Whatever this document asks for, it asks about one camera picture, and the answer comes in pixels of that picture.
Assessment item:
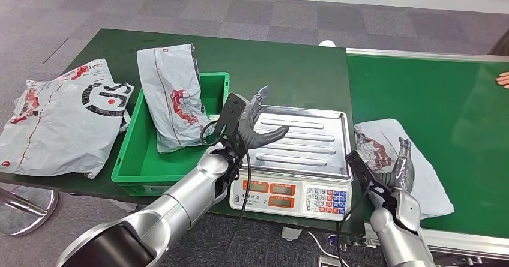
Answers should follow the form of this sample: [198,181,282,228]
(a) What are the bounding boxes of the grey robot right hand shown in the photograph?
[381,136,415,194]

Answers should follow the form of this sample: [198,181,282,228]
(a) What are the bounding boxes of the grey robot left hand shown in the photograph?
[240,85,290,151]

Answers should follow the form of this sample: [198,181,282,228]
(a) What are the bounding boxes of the grey parcel bag red print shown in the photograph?
[354,118,455,221]
[136,43,217,155]

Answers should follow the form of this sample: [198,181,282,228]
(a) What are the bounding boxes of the conveyor connector box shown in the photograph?
[327,233,376,251]

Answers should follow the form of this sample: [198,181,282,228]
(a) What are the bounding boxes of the electronic scale with steel tray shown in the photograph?
[229,105,355,222]

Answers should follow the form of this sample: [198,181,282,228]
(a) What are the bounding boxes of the green plastic crate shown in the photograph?
[111,71,232,197]

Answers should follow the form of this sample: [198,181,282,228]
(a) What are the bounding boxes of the large grey bag black logo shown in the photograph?
[0,58,135,180]

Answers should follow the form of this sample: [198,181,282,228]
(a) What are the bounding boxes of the chrome round chair base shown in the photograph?
[0,184,59,236]

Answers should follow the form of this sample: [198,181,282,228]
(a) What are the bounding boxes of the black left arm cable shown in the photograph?
[199,120,252,267]

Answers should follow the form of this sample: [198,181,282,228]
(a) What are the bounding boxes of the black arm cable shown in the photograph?
[199,120,252,267]
[335,193,373,267]

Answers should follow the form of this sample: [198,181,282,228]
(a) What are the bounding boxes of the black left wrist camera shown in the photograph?
[214,93,247,149]

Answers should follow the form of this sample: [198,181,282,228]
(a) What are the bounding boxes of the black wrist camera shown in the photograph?
[345,151,393,202]
[214,93,247,149]

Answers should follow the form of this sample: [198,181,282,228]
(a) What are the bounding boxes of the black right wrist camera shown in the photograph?
[345,151,393,202]

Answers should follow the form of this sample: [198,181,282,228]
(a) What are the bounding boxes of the green conveyor belt silver frame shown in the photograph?
[346,47,509,262]

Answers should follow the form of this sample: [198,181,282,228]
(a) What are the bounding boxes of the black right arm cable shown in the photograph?
[335,193,373,267]

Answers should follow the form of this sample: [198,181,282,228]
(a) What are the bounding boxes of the white floor cable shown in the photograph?
[308,231,339,260]

